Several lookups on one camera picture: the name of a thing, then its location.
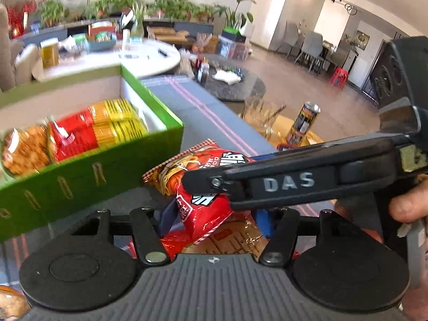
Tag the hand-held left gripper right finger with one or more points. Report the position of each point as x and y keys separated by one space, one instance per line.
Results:
x=264 y=223

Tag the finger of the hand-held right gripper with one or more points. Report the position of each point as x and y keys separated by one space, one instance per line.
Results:
x=287 y=180

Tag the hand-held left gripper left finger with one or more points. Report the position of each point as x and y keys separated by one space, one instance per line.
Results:
x=166 y=221

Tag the red noodle print snack packet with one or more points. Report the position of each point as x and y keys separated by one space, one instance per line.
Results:
x=207 y=215

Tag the green cardboard box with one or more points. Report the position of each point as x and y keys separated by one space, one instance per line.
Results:
x=100 y=182

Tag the person's right hand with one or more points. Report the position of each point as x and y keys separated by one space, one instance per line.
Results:
x=413 y=205

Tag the red grid print snack packet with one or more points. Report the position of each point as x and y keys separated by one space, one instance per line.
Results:
x=234 y=242

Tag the yellow tray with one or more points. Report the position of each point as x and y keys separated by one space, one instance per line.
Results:
x=316 y=138

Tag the black yellow drink can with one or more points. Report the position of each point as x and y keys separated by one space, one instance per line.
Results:
x=302 y=123

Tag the glass mug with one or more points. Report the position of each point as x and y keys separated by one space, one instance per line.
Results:
x=264 y=120

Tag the red plastic stool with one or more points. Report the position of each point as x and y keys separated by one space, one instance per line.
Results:
x=338 y=76

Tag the grey dining chair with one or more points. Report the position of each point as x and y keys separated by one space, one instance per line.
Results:
x=290 y=38
x=311 y=48

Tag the dark marble round table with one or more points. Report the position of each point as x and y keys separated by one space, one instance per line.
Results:
x=249 y=87

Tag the red yellow snack packet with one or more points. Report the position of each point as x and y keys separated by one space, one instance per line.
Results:
x=100 y=138
x=113 y=108

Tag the blue-grey striped cushion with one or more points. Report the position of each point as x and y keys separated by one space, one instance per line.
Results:
x=187 y=107

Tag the white crumpled tissue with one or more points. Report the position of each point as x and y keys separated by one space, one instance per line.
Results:
x=227 y=76

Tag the spice jar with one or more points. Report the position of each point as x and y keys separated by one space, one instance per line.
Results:
x=203 y=73

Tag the clear storage boxes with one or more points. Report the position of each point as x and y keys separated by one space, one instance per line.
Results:
x=234 y=50

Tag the clear plastic bag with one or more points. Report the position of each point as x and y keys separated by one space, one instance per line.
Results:
x=187 y=63

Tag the green black box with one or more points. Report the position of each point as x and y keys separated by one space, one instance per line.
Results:
x=232 y=34

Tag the orange cracker snack packet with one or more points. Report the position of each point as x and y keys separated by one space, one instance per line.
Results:
x=23 y=152

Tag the orange fruit bag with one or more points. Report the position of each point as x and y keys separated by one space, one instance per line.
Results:
x=204 y=43

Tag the white round table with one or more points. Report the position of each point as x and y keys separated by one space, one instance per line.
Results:
x=147 y=61

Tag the black marker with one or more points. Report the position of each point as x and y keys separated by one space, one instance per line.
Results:
x=163 y=52

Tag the ballpoint pen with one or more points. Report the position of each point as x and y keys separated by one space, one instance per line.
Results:
x=129 y=55

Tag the tall large-leaf plant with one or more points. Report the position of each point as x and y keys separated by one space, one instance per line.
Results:
x=239 y=15

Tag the grey television cabinet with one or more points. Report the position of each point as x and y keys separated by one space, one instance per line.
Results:
x=187 y=26

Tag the open cardboard box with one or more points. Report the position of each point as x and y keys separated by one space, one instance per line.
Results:
x=167 y=35

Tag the teal plastic basket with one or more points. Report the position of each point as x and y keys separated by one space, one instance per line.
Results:
x=102 y=45

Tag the spider plant in glass vase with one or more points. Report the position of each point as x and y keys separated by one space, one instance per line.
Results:
x=138 y=20

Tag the yellow canister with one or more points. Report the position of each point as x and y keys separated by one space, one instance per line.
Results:
x=49 y=53

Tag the orange-red basket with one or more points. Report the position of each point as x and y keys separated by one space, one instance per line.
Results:
x=100 y=27

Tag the row of potted plants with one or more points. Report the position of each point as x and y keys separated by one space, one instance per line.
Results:
x=167 y=8

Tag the beige sofa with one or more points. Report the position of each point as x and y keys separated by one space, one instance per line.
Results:
x=20 y=63

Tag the red berry decoration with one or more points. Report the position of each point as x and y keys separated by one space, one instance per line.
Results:
x=20 y=18

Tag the framed wall picture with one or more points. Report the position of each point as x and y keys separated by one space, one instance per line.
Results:
x=361 y=37

